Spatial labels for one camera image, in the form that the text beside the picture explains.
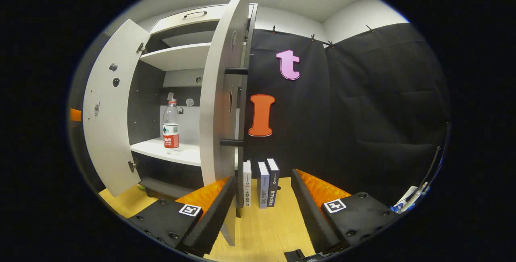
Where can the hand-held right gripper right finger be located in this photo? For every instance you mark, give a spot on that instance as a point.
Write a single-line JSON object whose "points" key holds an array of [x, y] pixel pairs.
{"points": [[312, 213]]}

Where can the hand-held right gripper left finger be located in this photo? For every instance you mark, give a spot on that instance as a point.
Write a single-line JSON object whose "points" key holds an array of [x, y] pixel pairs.
{"points": [[215, 221]]}

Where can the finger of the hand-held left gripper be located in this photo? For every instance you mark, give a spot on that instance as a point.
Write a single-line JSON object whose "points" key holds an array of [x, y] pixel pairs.
{"points": [[75, 115]]}

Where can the clear plastic water bottle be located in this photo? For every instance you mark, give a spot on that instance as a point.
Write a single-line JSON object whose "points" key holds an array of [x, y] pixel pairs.
{"points": [[171, 133]]}

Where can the white cabinet door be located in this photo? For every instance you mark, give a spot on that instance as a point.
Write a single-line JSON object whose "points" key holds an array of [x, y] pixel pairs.
{"points": [[213, 92], [109, 141]]}

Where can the white cabinet door, phone sticker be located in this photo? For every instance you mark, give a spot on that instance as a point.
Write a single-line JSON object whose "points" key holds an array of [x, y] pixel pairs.
{"points": [[109, 141]]}

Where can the white book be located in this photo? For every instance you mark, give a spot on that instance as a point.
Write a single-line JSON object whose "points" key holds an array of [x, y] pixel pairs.
{"points": [[247, 185]]}

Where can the dark navy book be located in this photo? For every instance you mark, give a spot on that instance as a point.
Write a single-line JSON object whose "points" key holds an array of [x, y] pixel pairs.
{"points": [[274, 181]]}

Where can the grey-blue book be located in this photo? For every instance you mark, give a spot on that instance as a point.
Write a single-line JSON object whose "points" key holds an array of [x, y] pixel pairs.
{"points": [[263, 185]]}

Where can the white cabinet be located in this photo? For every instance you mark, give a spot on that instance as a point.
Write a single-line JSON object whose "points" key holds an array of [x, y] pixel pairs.
{"points": [[177, 149]]}

